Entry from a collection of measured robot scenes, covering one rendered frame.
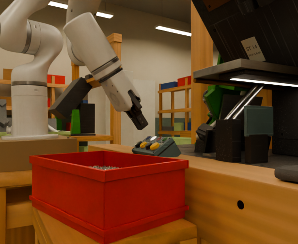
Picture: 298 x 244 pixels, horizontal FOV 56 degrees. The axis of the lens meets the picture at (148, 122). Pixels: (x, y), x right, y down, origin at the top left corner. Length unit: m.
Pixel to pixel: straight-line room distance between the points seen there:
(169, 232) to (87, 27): 0.50
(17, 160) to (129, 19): 8.46
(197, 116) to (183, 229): 1.09
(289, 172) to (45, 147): 0.73
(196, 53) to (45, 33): 0.87
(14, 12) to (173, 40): 9.08
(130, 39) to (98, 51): 8.33
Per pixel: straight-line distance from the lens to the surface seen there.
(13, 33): 1.06
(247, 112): 0.72
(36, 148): 0.97
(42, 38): 1.10
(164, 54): 9.64
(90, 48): 0.73
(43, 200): 0.68
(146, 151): 0.84
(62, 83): 7.40
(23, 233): 1.54
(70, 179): 0.56
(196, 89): 1.62
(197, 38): 1.67
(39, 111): 1.05
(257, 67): 0.65
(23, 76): 1.06
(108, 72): 0.73
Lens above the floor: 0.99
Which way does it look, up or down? 1 degrees up
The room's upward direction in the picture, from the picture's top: straight up
